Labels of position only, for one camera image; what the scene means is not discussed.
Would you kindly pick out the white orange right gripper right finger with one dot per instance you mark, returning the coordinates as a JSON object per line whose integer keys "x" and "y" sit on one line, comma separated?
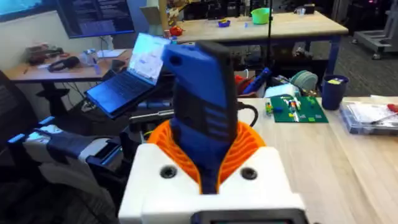
{"x": 267, "y": 174}

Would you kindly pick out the open laptop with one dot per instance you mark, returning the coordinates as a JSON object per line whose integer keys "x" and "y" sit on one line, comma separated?
{"x": 124, "y": 87}

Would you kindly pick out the white orange right gripper left finger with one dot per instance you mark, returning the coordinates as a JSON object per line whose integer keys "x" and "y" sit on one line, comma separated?
{"x": 146, "y": 174}

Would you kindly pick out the wooden office desk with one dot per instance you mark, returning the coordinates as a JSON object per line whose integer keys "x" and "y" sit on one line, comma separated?
{"x": 37, "y": 74}

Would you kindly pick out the blue hand tool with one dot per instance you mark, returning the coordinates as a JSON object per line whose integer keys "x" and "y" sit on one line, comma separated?
{"x": 256, "y": 81}

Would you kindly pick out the dark blue cup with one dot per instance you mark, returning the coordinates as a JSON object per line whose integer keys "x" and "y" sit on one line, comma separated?
{"x": 333, "y": 93}

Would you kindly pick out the pale green tape roll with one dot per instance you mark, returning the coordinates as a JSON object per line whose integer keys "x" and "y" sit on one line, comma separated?
{"x": 306, "y": 81}

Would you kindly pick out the grey wheeled cart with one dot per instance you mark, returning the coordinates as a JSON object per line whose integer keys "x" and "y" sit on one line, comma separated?
{"x": 377, "y": 37}

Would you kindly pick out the clear plastic box with tools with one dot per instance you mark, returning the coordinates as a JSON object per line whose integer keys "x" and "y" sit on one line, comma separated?
{"x": 367, "y": 119}

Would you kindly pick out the blue electric screwdriver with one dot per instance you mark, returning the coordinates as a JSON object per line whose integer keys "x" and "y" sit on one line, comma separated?
{"x": 202, "y": 93}

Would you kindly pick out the black headphones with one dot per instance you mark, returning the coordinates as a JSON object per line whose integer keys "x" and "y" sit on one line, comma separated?
{"x": 63, "y": 63}

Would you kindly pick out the green board with toy blocks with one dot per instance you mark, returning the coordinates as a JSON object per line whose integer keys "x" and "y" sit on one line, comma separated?
{"x": 306, "y": 112}

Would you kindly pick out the black stand pole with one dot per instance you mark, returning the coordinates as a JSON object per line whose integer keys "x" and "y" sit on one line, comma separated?
{"x": 269, "y": 34}

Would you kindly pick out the small blue bowl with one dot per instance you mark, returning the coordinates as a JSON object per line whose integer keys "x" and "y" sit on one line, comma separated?
{"x": 224, "y": 23}

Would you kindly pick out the dark computer monitor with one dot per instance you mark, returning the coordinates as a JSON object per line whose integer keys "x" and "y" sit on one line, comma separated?
{"x": 96, "y": 17}

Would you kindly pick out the green plastic bowl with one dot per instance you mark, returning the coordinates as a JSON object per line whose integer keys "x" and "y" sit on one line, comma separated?
{"x": 260, "y": 16}

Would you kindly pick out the wooden table with blue legs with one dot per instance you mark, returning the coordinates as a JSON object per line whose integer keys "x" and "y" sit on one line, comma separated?
{"x": 280, "y": 29}

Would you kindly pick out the black office chair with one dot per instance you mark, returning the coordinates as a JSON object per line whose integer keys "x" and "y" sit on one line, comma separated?
{"x": 14, "y": 109}

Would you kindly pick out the red toy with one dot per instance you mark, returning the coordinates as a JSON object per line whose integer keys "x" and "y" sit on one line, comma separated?
{"x": 176, "y": 31}

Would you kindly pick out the heap of tools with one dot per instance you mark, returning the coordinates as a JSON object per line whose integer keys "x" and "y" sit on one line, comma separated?
{"x": 42, "y": 53}

